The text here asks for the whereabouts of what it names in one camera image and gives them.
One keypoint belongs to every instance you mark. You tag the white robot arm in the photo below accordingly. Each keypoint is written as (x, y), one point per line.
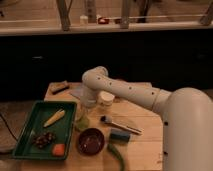
(186, 113)

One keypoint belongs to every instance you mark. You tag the white plastic cup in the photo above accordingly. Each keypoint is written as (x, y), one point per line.
(106, 98)

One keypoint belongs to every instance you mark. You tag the green plastic cup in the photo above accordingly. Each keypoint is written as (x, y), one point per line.
(82, 123)

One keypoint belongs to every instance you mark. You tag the grey cloth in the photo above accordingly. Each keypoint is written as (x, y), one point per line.
(76, 91)

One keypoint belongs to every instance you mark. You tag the teal cylinder block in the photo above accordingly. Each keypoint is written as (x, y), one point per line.
(119, 135)

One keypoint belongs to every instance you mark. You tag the wooden block brush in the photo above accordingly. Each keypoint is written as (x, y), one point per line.
(58, 87)

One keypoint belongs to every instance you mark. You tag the yellow corn cob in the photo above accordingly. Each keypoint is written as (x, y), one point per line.
(55, 117)

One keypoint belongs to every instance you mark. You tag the dark red bowl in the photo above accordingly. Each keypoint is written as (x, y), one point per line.
(90, 142)

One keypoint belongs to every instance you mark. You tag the green chili pepper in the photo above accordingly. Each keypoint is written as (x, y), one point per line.
(115, 152)

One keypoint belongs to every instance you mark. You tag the red box on shelf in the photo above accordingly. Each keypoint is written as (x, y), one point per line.
(103, 20)

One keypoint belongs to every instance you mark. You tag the green plastic tray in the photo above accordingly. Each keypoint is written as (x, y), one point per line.
(33, 127)

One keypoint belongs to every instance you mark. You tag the white bottle on shelf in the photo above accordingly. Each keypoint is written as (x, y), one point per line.
(83, 20)

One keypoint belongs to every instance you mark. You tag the orange sponge block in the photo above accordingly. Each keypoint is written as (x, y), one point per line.
(58, 150)

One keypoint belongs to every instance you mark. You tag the dark grape bunch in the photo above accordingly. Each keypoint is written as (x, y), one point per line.
(43, 140)

